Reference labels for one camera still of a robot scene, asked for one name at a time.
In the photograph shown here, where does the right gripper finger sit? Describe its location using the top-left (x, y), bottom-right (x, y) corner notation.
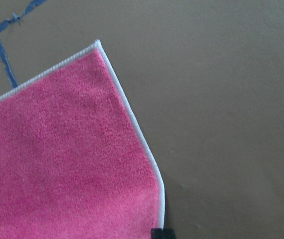
top-left (150, 228), bottom-right (176, 239)

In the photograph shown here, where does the pink and grey towel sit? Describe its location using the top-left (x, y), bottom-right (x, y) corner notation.
top-left (0, 40), bottom-right (165, 239)

